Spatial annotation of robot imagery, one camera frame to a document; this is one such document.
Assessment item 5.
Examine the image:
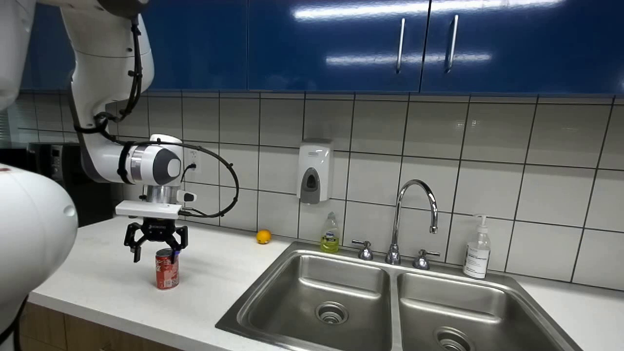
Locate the round sink drain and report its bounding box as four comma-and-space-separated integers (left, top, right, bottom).
434, 327, 471, 351
315, 301, 350, 329

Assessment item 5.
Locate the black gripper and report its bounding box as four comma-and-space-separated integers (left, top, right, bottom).
122, 217, 190, 266

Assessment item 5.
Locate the silver cabinet door handle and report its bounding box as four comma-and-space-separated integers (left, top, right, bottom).
444, 15, 459, 75
393, 17, 407, 75

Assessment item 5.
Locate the black power cord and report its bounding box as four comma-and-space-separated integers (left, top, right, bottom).
179, 163, 198, 186

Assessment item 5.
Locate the wooden base cabinet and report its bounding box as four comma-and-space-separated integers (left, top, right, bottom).
17, 301, 183, 351

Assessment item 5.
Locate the white wall outlet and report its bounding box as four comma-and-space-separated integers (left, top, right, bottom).
183, 145, 202, 176

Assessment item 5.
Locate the yellow-green dish soap bottle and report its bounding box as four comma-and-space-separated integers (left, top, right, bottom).
317, 212, 342, 256

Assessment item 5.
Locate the clear pump soap bottle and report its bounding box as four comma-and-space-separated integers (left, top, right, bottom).
461, 213, 493, 282

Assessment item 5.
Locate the stainless steel double sink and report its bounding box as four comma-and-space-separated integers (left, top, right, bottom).
214, 241, 582, 351

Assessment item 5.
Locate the chrome gooseneck faucet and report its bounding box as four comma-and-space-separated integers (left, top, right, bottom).
383, 178, 440, 266

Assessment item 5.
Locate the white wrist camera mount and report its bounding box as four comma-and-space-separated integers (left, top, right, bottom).
114, 188, 198, 221

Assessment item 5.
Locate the black coffee maker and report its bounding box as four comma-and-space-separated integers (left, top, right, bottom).
30, 143, 114, 229

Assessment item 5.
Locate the chrome faucet handle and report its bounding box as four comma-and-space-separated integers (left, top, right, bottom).
350, 241, 376, 262
411, 249, 440, 272

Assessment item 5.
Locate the red soda can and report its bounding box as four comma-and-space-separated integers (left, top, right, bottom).
153, 249, 181, 293

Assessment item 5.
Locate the thick black base cable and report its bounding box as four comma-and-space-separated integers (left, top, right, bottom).
0, 295, 30, 351

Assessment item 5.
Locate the white wall soap dispenser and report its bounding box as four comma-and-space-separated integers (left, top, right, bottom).
296, 143, 331, 206

